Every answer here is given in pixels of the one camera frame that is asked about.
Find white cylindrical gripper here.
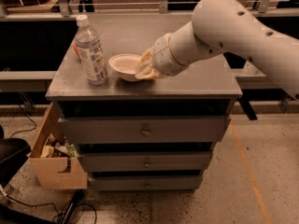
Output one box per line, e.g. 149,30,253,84
135,33,187,80

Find white paper bowl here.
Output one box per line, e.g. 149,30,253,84
108,54,141,82

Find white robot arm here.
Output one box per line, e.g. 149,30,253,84
135,0,299,99

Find clear plastic water bottle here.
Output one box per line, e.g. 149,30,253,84
75,15,107,85

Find orange fruit behind bottle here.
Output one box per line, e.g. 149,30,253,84
72,42,79,57

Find hand sanitizer pump bottle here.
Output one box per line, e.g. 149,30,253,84
243,61,257,75

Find grey drawer cabinet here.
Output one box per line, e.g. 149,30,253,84
45,13,243,192

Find top grey drawer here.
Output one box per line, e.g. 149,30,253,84
59,116,230,144

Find grey drawer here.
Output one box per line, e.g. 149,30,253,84
89,175,202,191
59,116,230,144
78,152,211,173

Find middle grey drawer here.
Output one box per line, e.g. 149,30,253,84
78,152,211,173

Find bottom grey drawer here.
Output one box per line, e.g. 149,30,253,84
89,175,202,191

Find cardboard box with snacks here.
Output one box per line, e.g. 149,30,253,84
29,104,88,189

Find black office chair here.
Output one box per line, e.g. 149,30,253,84
0,125,31,188

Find black floor cables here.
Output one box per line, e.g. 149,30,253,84
0,189,98,224

